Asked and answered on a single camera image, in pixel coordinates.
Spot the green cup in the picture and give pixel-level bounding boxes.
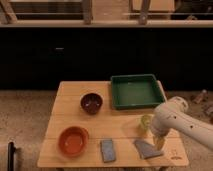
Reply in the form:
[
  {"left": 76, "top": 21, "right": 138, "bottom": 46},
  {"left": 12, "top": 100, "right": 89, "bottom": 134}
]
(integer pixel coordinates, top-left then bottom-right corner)
[{"left": 140, "top": 115, "right": 152, "bottom": 132}]

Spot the dark purple bowl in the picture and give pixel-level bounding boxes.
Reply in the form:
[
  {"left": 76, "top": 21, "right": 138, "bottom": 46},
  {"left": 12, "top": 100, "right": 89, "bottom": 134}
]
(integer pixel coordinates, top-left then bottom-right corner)
[{"left": 80, "top": 93, "right": 103, "bottom": 115}]

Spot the black chair back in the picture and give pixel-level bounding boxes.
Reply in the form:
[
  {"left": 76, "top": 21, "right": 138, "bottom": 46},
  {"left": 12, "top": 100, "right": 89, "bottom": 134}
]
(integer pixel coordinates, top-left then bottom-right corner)
[{"left": 7, "top": 142, "right": 16, "bottom": 171}]

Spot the orange bowl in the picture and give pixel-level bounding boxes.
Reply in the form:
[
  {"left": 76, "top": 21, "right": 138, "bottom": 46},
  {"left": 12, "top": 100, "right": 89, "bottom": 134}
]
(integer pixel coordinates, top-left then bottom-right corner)
[{"left": 57, "top": 126, "right": 89, "bottom": 158}]

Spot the blue grey sponge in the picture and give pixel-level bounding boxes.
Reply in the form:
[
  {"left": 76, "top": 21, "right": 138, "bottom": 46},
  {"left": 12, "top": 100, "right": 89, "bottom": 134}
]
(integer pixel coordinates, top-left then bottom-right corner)
[{"left": 100, "top": 139, "right": 116, "bottom": 163}]

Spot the green plastic tray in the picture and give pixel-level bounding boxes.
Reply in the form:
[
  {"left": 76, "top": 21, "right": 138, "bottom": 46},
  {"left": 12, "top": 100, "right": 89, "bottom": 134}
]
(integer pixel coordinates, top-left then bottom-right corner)
[{"left": 111, "top": 74, "right": 165, "bottom": 110}]

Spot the wooden table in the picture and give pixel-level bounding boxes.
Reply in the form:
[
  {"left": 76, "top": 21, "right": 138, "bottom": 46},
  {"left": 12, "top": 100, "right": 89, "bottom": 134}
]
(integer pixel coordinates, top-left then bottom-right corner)
[{"left": 37, "top": 81, "right": 189, "bottom": 168}]

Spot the grey towel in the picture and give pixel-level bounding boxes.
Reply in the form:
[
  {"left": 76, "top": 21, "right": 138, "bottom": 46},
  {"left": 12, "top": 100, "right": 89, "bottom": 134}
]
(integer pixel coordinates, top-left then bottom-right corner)
[{"left": 134, "top": 139, "right": 164, "bottom": 159}]

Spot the wooden railing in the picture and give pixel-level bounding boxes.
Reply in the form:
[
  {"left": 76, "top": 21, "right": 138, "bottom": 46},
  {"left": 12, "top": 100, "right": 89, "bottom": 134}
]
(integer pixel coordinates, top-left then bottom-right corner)
[{"left": 0, "top": 0, "right": 213, "bottom": 28}]

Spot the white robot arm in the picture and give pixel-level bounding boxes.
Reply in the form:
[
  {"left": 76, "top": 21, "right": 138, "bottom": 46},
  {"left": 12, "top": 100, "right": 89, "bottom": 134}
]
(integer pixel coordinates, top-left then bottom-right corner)
[{"left": 150, "top": 96, "right": 213, "bottom": 151}]

